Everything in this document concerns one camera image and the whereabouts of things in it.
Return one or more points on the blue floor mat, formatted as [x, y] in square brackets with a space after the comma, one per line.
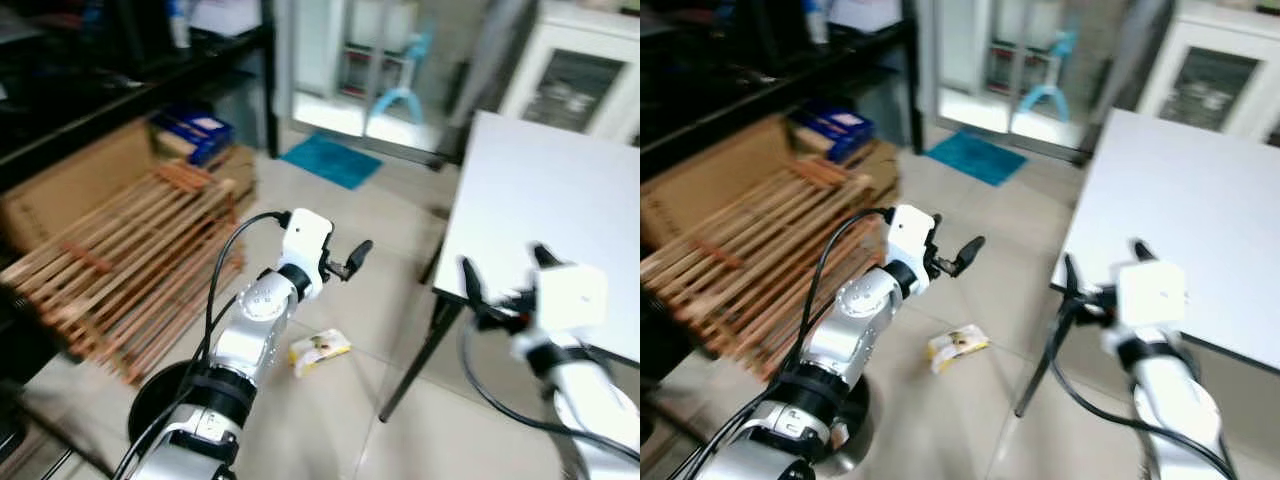
[330, 160]
[975, 157]

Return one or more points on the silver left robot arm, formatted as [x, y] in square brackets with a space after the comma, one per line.
[860, 320]
[245, 330]

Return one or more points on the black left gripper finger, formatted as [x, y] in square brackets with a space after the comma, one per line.
[362, 255]
[970, 253]

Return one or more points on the blue box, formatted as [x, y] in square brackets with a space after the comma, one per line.
[195, 130]
[835, 125]

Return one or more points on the yellow snack wrapper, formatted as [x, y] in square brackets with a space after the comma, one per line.
[320, 350]
[958, 347]

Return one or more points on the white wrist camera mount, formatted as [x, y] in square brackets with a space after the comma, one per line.
[572, 298]
[1150, 295]
[305, 240]
[910, 240]

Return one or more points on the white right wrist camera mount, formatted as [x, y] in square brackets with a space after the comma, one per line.
[1150, 295]
[572, 298]

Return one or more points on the white table with black legs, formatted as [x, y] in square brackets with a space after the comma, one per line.
[540, 190]
[1170, 190]

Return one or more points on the white cabinet with glass doors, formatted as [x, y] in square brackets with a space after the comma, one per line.
[610, 40]
[1250, 40]

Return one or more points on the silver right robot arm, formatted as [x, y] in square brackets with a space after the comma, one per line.
[1170, 400]
[590, 400]

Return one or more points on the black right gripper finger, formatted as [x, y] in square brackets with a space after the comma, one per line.
[1073, 280]
[545, 257]
[473, 285]
[1145, 252]

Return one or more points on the brown cardboard box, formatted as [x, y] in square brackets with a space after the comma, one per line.
[720, 170]
[90, 175]

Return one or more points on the black shelf table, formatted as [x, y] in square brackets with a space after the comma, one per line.
[730, 90]
[100, 100]

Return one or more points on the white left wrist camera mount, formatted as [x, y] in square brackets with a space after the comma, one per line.
[305, 240]
[910, 240]

